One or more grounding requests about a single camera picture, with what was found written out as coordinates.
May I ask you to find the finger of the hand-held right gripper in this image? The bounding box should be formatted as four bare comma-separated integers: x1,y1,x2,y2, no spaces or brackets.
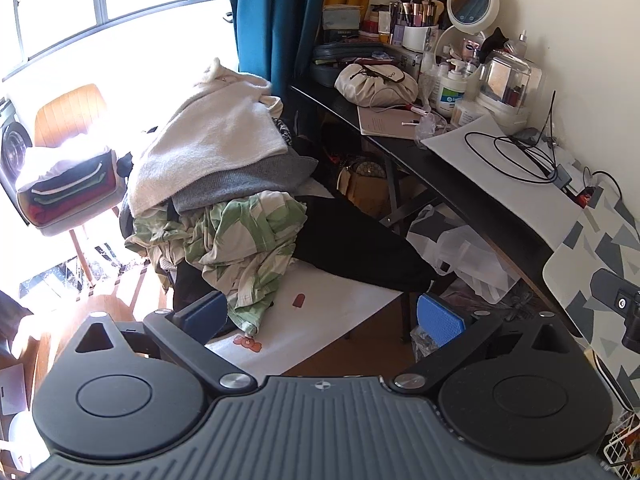
590,269,640,353

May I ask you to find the grey knitted sweater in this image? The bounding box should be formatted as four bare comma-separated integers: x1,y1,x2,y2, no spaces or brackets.
172,152,320,213

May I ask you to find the cardboard box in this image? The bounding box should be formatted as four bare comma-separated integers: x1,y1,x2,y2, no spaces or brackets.
337,165,396,216

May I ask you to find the bunch of makeup brushes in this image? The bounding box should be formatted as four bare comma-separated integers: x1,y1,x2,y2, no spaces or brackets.
397,0,446,28

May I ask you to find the wooden chair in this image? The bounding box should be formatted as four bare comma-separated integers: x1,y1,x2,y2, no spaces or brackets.
32,84,126,286

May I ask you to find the black garment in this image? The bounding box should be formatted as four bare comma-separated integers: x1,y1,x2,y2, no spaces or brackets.
292,194,440,293

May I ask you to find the geometric patterned tablecloth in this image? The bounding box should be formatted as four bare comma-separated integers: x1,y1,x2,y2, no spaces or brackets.
542,185,640,411

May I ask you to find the green and white patterned garment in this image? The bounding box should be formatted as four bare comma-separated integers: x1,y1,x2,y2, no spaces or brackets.
125,191,308,338

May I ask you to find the white brush cup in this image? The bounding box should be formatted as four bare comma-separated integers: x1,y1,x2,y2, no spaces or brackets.
401,24,441,53

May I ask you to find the washing machine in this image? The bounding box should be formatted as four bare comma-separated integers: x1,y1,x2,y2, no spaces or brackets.
0,97,36,196

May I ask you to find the white plastic bag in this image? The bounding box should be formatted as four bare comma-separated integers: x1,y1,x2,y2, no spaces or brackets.
407,205,521,306

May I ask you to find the clear cosmetic organiser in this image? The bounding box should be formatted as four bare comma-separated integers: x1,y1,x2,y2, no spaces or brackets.
475,52,543,128

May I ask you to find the grey power adapter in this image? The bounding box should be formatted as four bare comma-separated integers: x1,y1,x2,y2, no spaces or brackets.
552,162,576,191

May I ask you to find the black desk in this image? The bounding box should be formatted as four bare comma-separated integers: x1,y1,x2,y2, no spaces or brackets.
289,84,586,341

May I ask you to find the beige notebook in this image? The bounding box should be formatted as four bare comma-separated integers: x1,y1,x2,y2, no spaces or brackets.
357,105,436,141

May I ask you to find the round white makeup mirror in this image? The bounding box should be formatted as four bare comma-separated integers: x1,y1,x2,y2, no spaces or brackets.
434,0,501,56

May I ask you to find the beige drawstring pouch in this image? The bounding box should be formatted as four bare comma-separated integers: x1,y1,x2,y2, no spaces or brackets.
334,62,421,108

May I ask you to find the teal curtain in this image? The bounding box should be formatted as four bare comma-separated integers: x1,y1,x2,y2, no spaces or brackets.
224,0,331,126

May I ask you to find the cream fluffy sweater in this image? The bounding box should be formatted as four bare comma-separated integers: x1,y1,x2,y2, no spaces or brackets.
127,57,290,216

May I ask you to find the white desk mat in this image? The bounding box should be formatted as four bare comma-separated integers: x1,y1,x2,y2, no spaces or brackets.
420,114,596,251

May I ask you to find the coiled black cable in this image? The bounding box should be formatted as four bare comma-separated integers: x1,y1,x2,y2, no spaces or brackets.
465,91,566,186

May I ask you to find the white wire basket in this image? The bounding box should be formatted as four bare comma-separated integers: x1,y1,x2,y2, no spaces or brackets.
602,410,640,480

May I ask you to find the grey storage bag of clothes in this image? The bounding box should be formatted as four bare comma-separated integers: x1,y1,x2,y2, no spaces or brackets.
15,147,126,238

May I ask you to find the white pump lotion bottle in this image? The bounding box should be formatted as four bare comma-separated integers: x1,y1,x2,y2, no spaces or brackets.
437,59,468,116

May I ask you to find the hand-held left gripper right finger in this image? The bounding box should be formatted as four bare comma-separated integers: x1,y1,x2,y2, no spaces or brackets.
391,292,583,395

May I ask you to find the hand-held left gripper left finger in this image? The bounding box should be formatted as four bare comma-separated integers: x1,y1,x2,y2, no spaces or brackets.
65,291,253,393

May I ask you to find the grey makeup case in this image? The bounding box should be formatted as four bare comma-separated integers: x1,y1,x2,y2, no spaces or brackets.
310,42,401,88

